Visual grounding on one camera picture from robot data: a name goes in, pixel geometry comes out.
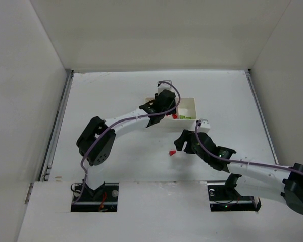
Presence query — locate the small red lego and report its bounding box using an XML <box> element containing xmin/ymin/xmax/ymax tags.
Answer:
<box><xmin>169</xmin><ymin>150</ymin><xmax>176</xmax><ymax>156</ymax></box>

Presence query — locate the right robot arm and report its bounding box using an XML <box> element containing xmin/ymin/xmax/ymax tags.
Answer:
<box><xmin>174</xmin><ymin>130</ymin><xmax>303</xmax><ymax>215</ymax></box>

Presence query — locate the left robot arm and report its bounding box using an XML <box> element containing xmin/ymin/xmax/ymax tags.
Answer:
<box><xmin>76</xmin><ymin>90</ymin><xmax>181</xmax><ymax>191</ymax></box>

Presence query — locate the white divided container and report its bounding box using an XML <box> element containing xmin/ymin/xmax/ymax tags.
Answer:
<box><xmin>151</xmin><ymin>97</ymin><xmax>197</xmax><ymax>130</ymax></box>

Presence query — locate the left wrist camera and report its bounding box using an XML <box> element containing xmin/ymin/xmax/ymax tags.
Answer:
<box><xmin>157</xmin><ymin>80</ymin><xmax>172</xmax><ymax>94</ymax></box>

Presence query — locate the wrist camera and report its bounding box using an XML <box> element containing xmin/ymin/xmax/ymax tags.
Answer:
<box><xmin>157</xmin><ymin>80</ymin><xmax>172</xmax><ymax>94</ymax></box>
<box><xmin>196</xmin><ymin>119</ymin><xmax>211</xmax><ymax>133</ymax></box>

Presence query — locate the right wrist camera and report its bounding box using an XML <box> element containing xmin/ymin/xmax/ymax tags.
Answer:
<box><xmin>196</xmin><ymin>119</ymin><xmax>211</xmax><ymax>133</ymax></box>

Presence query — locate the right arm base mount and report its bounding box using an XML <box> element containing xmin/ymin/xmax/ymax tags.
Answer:
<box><xmin>207</xmin><ymin>174</ymin><xmax>261</xmax><ymax>212</ymax></box>

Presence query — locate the right aluminium rail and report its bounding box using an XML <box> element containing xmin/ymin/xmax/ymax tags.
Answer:
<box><xmin>245</xmin><ymin>69</ymin><xmax>279</xmax><ymax>164</ymax></box>

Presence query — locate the aluminium rail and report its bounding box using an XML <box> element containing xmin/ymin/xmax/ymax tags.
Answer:
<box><xmin>35</xmin><ymin>69</ymin><xmax>74</xmax><ymax>182</ymax></box>
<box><xmin>245</xmin><ymin>69</ymin><xmax>279</xmax><ymax>164</ymax></box>

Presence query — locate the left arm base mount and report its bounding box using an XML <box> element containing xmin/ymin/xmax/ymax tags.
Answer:
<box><xmin>70</xmin><ymin>183</ymin><xmax>119</xmax><ymax>213</ymax></box>

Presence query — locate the left aluminium rail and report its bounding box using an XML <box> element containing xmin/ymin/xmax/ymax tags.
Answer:
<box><xmin>35</xmin><ymin>69</ymin><xmax>74</xmax><ymax>182</ymax></box>

